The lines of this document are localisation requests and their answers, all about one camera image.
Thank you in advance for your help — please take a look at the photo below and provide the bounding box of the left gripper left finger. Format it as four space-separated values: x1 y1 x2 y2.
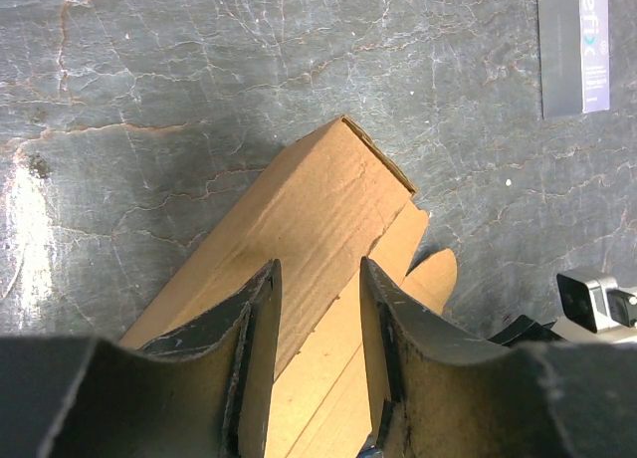
1 260 282 457

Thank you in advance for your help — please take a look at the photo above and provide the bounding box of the brown cardboard box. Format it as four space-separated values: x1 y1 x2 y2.
122 116 458 457

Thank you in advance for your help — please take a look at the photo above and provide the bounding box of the silver toothpaste box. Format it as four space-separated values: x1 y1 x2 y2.
537 0 610 119

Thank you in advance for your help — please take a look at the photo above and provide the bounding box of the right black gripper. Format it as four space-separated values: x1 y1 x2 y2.
489 315 563 347

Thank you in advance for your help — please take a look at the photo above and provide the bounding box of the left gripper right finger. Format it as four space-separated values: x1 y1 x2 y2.
360 258 636 457

